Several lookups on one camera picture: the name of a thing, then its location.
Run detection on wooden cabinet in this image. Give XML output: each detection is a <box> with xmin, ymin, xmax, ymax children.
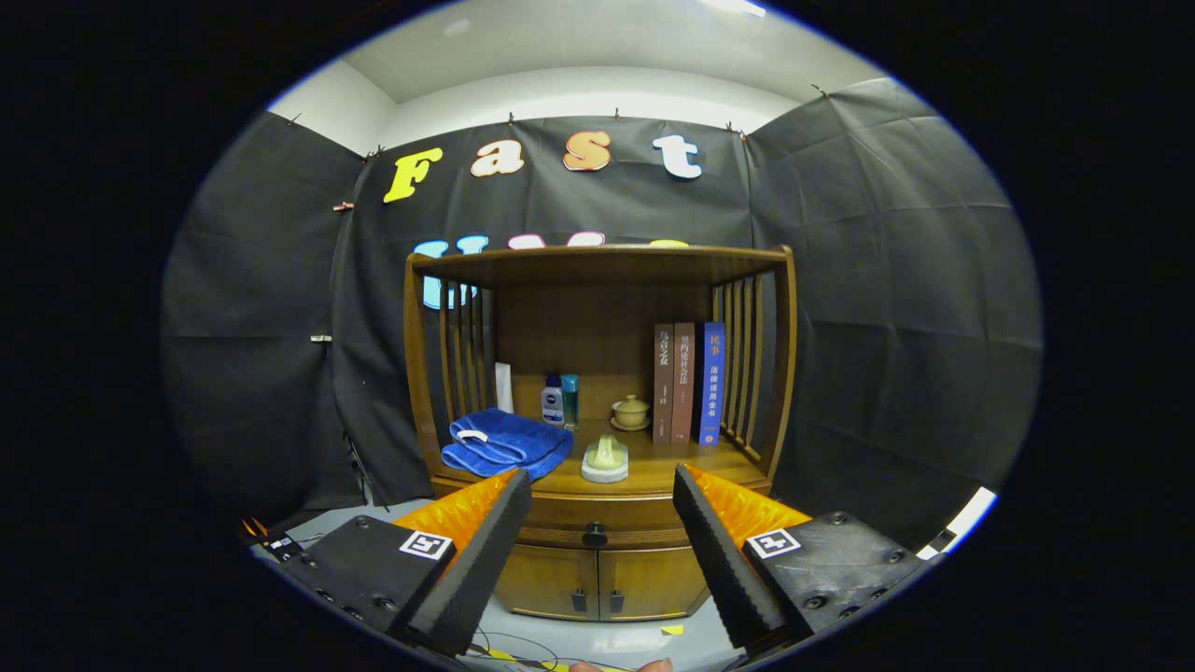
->
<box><xmin>403</xmin><ymin>245</ymin><xmax>798</xmax><ymax>623</ymax></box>

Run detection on blue book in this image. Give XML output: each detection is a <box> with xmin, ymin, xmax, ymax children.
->
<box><xmin>694</xmin><ymin>322</ymin><xmax>726</xmax><ymax>447</ymax></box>

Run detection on wooden cabinet door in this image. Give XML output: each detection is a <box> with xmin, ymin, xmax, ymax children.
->
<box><xmin>495</xmin><ymin>543</ymin><xmax>600</xmax><ymax>622</ymax></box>
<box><xmin>599</xmin><ymin>543</ymin><xmax>710</xmax><ymax>622</ymax></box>

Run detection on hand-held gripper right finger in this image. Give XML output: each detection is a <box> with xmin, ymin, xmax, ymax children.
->
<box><xmin>672</xmin><ymin>465</ymin><xmax>939</xmax><ymax>659</ymax></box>

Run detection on pale green packaged item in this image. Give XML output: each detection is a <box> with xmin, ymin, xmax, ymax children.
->
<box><xmin>581</xmin><ymin>434</ymin><xmax>630</xmax><ymax>484</ymax></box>

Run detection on blue towel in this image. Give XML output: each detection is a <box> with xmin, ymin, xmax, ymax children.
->
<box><xmin>441</xmin><ymin>408</ymin><xmax>573</xmax><ymax>482</ymax></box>

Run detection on floor cables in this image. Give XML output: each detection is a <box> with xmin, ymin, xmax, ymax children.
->
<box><xmin>462</xmin><ymin>630</ymin><xmax>570</xmax><ymax>672</ymax></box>

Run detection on black electronics box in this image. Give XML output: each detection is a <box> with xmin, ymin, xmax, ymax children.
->
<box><xmin>245</xmin><ymin>518</ymin><xmax>300</xmax><ymax>561</ymax></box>

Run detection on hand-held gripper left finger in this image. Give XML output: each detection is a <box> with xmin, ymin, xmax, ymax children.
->
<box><xmin>266</xmin><ymin>469</ymin><xmax>533</xmax><ymax>659</ymax></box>

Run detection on reddish brown book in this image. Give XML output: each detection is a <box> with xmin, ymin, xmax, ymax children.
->
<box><xmin>672</xmin><ymin>323</ymin><xmax>696</xmax><ymax>444</ymax></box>

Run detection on wooden drawer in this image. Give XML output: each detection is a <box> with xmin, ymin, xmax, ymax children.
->
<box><xmin>512</xmin><ymin>493</ymin><xmax>699</xmax><ymax>552</ymax></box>

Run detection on wooden countertop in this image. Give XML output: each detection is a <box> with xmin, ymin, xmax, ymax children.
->
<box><xmin>434</xmin><ymin>420</ymin><xmax>771</xmax><ymax>500</ymax></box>

